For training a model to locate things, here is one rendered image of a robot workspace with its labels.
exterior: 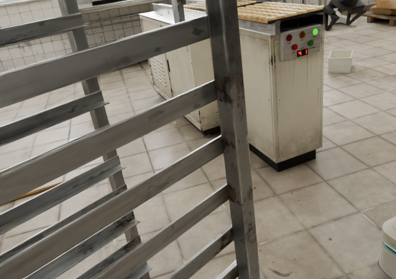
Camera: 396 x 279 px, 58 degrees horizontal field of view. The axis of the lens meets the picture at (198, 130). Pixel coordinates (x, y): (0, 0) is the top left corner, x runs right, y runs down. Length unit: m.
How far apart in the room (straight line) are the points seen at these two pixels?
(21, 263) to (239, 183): 0.32
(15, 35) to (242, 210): 0.55
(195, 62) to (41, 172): 2.13
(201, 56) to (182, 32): 2.02
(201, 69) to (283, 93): 0.72
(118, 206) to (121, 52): 0.19
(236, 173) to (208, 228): 1.33
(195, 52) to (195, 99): 1.98
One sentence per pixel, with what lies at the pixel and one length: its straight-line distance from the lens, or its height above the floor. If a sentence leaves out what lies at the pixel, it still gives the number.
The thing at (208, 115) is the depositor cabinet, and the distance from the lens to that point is 2.62.
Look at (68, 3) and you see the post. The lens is 0.85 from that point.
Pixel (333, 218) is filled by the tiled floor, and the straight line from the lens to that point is 1.93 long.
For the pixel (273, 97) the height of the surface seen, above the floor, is 0.50.
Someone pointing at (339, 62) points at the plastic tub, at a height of 0.11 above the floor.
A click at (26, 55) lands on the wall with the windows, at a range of 5.88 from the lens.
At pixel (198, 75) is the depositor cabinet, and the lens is 2.51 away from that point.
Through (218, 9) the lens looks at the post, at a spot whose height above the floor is 1.16.
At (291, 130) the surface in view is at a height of 0.27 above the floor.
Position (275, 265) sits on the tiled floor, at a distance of 1.68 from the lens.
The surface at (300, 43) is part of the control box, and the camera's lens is 1.97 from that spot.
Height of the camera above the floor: 1.22
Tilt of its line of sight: 25 degrees down
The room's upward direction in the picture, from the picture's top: 9 degrees counter-clockwise
